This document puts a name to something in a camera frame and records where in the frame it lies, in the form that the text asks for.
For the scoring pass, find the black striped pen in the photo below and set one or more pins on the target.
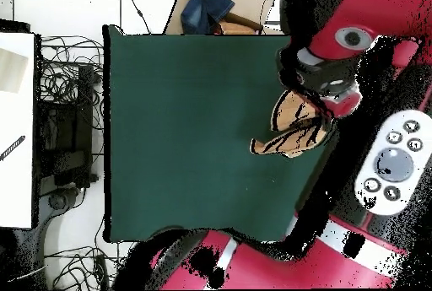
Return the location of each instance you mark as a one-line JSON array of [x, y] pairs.
[[13, 146]]

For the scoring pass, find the black office chair base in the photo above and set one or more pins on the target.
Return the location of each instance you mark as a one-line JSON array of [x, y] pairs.
[[57, 201]]

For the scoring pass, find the black equipment rack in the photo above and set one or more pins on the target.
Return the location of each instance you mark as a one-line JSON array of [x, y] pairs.
[[67, 135]]

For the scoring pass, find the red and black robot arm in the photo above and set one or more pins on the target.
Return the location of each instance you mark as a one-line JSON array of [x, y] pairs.
[[303, 264]]

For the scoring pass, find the beige paper sheet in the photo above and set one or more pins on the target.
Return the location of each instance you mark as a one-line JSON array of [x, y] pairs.
[[11, 71]]

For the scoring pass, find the dark brown garment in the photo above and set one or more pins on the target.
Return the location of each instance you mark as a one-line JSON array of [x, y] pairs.
[[243, 20]]

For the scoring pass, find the white desk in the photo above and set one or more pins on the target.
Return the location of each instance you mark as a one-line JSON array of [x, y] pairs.
[[17, 186]]

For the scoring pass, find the black power strip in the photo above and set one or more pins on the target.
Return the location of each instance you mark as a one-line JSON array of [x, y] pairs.
[[100, 267]]

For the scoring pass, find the tan terry towel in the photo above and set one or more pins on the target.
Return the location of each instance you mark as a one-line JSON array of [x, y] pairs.
[[290, 112]]

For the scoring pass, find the blue jeans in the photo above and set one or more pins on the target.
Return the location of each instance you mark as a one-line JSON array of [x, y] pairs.
[[202, 7]]

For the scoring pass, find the dark green table cloth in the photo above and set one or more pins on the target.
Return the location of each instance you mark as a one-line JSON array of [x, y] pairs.
[[185, 135]]

